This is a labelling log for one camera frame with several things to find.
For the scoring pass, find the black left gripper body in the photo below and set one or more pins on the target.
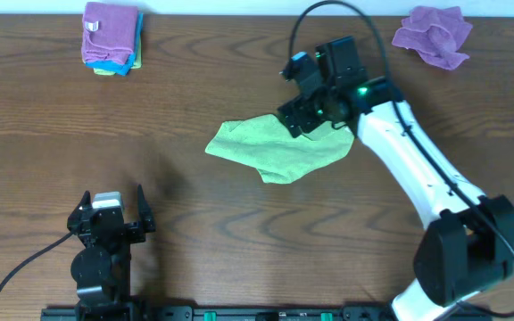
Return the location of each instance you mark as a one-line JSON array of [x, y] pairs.
[[109, 225]]

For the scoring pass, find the light green cloth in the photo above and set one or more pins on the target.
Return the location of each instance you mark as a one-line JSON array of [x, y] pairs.
[[263, 143]]

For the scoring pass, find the crumpled purple cloth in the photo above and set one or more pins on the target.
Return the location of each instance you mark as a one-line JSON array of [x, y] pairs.
[[435, 34]]

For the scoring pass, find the folded blue cloth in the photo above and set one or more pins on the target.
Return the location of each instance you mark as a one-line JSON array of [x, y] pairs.
[[138, 31]]

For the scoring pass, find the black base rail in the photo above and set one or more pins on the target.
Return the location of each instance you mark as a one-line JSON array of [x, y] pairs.
[[185, 313]]

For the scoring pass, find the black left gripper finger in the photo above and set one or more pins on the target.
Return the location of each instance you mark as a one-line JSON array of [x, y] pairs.
[[75, 219], [145, 212]]

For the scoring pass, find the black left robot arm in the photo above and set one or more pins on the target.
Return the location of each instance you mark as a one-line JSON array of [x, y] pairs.
[[102, 269]]

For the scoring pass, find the folded yellow-green cloth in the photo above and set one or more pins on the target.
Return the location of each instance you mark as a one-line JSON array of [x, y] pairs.
[[110, 68]]

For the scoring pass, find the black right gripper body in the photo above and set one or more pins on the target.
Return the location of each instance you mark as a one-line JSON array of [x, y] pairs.
[[296, 115]]

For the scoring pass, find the folded purple cloth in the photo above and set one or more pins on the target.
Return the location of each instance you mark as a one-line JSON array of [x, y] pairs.
[[109, 32]]

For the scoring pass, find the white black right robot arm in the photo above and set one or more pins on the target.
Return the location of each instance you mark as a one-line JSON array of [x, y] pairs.
[[468, 244]]

